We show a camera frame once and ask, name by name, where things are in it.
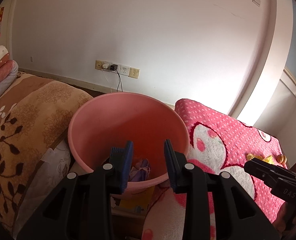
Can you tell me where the brown floral quilt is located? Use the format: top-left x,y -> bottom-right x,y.
0,73 -> 92,234

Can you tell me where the wall power outlet strip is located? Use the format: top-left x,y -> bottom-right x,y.
95,60 -> 140,79

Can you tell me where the right hand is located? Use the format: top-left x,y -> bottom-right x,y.
272,202 -> 288,237

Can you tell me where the pink polka dot blanket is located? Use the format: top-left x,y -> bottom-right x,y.
141,99 -> 284,239

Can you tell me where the pink plastic basin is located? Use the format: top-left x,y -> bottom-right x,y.
68,92 -> 190,194

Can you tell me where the yellow wrapper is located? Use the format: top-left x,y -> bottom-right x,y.
246,153 -> 277,164

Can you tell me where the left walnut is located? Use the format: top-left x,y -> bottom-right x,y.
276,154 -> 287,166

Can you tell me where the black charger cable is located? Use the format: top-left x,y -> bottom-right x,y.
109,64 -> 124,93

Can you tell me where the white plastic bag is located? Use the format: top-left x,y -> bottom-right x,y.
13,140 -> 71,238

